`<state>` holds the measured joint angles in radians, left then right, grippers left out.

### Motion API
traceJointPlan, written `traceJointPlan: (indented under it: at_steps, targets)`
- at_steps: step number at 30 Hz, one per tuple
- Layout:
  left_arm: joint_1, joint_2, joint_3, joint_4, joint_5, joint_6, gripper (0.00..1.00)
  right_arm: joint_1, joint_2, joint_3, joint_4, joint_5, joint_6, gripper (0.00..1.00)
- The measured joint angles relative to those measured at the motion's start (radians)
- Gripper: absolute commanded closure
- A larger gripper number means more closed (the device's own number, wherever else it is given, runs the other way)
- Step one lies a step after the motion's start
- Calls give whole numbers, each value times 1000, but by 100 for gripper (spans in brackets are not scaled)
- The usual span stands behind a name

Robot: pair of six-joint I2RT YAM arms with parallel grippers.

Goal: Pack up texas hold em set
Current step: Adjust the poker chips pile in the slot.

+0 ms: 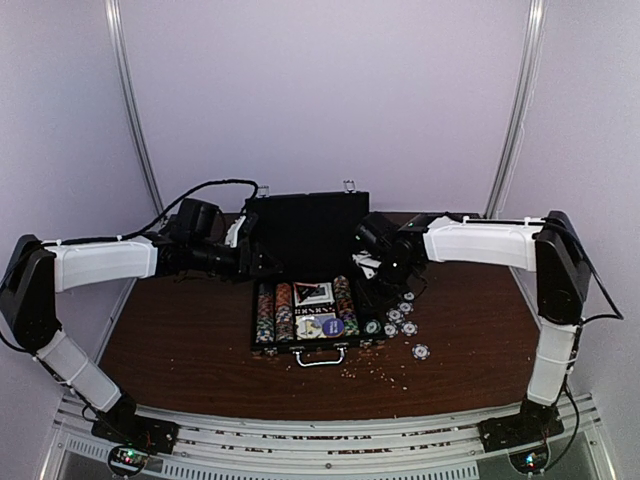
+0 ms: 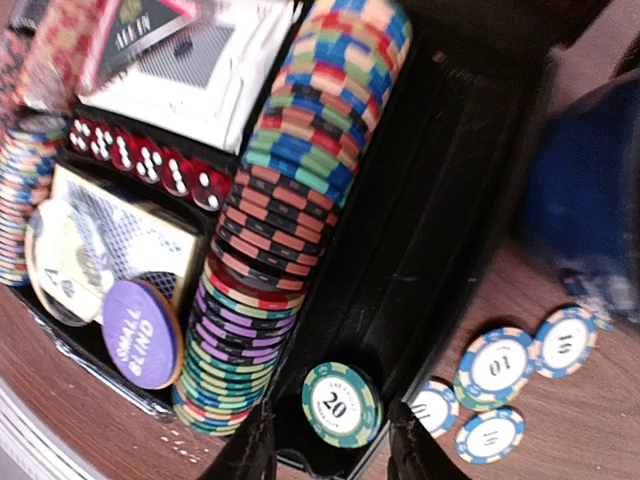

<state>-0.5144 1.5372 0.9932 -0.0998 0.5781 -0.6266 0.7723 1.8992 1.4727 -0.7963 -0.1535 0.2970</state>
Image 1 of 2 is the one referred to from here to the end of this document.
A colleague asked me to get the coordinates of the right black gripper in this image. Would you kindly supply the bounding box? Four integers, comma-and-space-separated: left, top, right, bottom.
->
355, 256, 417, 314

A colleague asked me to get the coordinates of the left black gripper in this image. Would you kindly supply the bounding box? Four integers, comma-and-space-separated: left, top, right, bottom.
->
190, 238, 283, 284

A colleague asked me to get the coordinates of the playing card deck box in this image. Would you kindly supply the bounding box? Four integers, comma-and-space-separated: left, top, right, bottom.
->
295, 315, 325, 340
294, 282, 334, 306

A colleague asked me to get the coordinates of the black poker case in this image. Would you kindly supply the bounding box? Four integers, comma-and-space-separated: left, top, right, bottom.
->
245, 191, 386, 364

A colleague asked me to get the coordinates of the clear round dealer button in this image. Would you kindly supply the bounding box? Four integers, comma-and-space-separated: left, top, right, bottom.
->
297, 318, 321, 339

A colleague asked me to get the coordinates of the brown poker chip roll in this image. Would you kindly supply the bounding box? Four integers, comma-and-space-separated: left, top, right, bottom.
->
275, 283, 292, 311

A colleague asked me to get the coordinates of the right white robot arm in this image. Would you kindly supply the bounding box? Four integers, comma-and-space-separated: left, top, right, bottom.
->
352, 211, 592, 442

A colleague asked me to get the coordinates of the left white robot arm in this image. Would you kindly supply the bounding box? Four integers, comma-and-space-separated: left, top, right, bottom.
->
1, 234, 283, 444

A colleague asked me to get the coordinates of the right poker chip row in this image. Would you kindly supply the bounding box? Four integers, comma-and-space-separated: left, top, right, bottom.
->
333, 275, 359, 336

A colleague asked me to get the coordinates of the poker chip row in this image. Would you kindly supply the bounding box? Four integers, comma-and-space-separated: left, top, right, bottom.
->
275, 306, 294, 342
333, 275, 359, 336
256, 283, 275, 344

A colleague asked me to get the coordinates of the purple small blind button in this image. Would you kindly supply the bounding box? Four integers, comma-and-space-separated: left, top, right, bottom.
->
322, 317, 345, 338

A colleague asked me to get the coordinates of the triangular all-in button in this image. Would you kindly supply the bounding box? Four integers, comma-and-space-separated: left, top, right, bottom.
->
293, 282, 318, 303

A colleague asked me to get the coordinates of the left poker chip row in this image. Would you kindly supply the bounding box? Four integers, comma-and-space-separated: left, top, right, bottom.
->
256, 283, 275, 344

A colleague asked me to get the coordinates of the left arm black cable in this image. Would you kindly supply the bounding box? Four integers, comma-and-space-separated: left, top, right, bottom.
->
0, 178, 261, 351

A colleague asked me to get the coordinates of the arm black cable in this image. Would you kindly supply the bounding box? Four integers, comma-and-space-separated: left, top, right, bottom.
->
549, 219, 625, 451
0, 178, 261, 351

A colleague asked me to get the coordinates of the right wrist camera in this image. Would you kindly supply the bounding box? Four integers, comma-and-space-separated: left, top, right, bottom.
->
352, 212, 399, 279

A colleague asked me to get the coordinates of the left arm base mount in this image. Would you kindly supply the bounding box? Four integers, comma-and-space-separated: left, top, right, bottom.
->
91, 410, 179, 454

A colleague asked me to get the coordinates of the aluminium front rail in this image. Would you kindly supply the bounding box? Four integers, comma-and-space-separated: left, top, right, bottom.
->
35, 394, 623, 479

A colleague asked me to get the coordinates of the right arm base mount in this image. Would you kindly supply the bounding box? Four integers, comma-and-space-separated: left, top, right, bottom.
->
478, 402, 564, 453

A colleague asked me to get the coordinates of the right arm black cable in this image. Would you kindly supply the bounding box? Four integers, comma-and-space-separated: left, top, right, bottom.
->
549, 219, 625, 451

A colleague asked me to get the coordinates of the left aluminium frame post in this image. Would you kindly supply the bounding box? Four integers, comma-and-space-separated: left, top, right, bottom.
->
104, 0, 164, 214

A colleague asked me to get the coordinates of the aluminium frame post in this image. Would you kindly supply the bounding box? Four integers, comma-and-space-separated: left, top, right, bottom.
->
480, 0, 546, 224
104, 0, 164, 214

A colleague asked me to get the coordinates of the right aluminium frame post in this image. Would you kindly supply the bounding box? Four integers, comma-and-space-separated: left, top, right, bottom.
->
480, 0, 546, 224

